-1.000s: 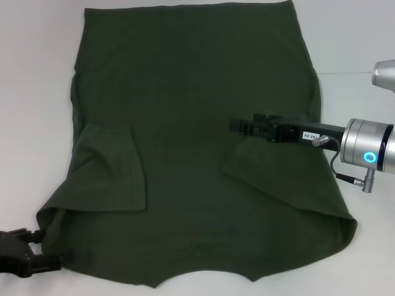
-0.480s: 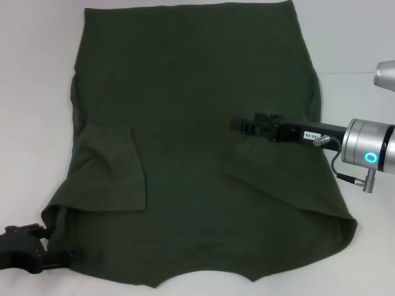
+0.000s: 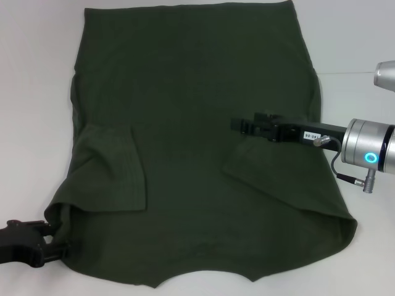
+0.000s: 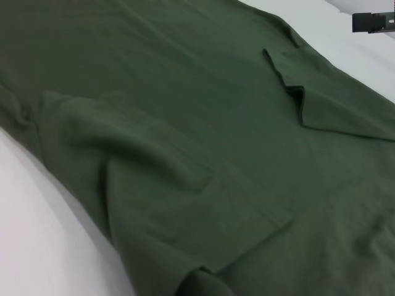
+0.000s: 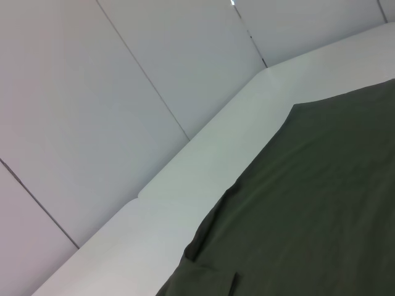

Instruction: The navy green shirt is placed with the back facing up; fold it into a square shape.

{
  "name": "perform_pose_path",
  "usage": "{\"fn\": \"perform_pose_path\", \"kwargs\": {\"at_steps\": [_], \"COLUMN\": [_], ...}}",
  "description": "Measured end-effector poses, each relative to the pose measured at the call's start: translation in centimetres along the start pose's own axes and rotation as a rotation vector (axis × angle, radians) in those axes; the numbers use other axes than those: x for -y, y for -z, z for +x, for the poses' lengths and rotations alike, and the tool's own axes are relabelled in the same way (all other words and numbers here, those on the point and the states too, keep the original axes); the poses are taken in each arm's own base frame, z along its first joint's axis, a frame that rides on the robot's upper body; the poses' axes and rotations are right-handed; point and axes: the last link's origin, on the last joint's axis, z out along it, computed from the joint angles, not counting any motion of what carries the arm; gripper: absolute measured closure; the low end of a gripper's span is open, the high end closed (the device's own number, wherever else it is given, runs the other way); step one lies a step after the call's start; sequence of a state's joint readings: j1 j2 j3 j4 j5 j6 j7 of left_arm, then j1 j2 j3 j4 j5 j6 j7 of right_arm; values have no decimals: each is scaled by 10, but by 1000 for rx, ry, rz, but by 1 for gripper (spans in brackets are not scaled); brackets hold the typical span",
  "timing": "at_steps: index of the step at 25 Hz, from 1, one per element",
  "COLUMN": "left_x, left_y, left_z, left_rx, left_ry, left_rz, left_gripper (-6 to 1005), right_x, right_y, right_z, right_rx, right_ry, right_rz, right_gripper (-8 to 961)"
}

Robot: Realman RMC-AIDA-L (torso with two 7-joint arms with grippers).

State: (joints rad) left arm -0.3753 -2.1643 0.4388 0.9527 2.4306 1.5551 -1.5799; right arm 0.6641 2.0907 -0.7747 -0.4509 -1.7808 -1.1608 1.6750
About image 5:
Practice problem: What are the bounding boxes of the dark green t-shirt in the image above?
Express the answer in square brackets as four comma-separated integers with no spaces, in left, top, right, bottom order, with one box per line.
[156,78,395,296]

